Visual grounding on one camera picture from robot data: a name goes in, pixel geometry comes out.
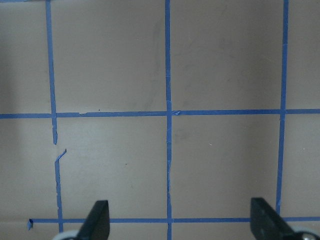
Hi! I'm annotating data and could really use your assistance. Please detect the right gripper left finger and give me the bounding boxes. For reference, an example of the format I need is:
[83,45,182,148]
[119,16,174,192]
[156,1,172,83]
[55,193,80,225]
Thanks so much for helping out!
[75,200,110,240]

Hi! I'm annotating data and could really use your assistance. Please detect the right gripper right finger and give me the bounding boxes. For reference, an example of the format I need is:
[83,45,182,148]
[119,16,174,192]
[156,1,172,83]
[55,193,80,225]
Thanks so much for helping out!
[250,197,300,240]

